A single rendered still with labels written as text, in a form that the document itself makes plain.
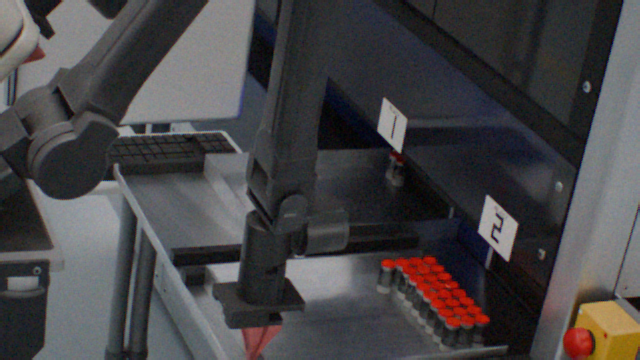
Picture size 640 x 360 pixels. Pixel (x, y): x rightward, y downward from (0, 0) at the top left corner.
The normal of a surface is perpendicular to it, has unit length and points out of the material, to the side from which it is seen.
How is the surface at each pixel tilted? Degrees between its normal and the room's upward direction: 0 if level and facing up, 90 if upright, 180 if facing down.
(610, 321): 0
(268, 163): 94
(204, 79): 90
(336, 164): 90
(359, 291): 0
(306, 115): 99
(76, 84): 60
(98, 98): 85
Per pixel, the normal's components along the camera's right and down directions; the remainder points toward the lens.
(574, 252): -0.91, 0.04
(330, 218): 0.44, 0.59
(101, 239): 0.15, -0.89
